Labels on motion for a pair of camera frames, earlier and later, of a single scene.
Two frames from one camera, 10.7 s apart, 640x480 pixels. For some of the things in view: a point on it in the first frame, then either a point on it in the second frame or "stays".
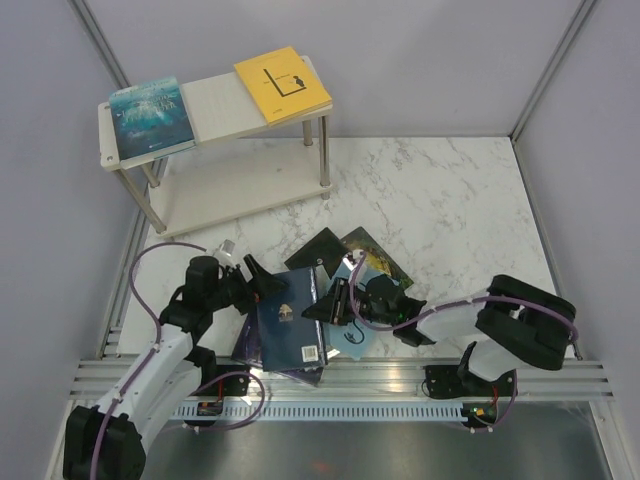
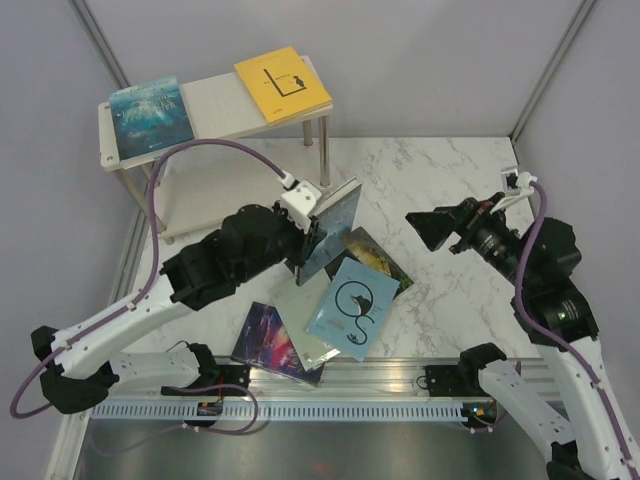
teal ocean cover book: [151, 121] stays
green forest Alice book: [376, 258] stays
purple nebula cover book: [248, 350] stays
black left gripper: [258, 290] -> [304, 240]
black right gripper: [331, 308] -> [467, 216]
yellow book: [281, 85] stays
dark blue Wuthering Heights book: [289, 340] -> [334, 212]
